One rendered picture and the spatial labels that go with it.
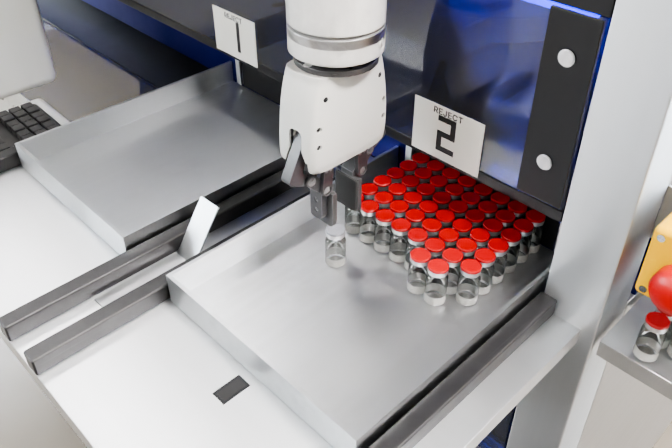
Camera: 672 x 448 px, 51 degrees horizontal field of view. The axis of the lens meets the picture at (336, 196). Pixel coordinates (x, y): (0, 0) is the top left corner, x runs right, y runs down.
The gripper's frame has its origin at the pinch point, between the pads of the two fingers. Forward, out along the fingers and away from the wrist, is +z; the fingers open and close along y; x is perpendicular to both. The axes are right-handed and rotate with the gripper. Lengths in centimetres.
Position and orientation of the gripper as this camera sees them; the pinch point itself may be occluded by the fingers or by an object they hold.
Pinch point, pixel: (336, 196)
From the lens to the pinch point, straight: 69.7
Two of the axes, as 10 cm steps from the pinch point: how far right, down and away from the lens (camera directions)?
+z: 0.0, 8.1, 5.9
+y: -7.1, 4.2, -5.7
